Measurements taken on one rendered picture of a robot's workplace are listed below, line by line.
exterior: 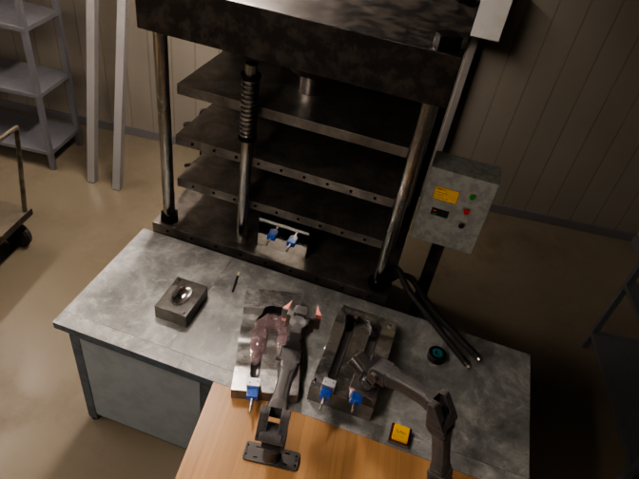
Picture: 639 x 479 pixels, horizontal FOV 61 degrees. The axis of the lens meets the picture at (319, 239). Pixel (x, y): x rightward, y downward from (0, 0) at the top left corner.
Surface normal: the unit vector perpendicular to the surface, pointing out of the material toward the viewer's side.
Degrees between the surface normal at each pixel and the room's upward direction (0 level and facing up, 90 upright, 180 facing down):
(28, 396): 0
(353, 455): 0
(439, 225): 90
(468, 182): 90
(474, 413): 0
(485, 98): 90
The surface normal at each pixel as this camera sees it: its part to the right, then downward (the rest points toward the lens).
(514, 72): -0.17, 0.61
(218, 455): 0.14, -0.76
